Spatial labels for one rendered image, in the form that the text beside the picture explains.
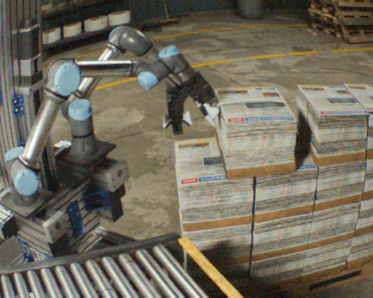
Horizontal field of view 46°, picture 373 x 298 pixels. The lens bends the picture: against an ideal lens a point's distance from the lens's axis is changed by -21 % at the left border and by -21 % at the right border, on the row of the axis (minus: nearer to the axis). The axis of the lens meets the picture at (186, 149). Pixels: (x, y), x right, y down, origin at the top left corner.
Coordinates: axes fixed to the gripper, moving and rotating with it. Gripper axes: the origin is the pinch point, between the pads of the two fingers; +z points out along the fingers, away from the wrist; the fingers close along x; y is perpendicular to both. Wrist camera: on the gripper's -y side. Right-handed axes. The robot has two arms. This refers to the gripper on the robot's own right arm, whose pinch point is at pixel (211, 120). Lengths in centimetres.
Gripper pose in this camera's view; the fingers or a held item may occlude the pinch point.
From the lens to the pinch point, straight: 213.2
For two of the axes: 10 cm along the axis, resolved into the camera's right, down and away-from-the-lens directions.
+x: -0.7, -4.4, 8.9
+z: 5.4, 7.4, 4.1
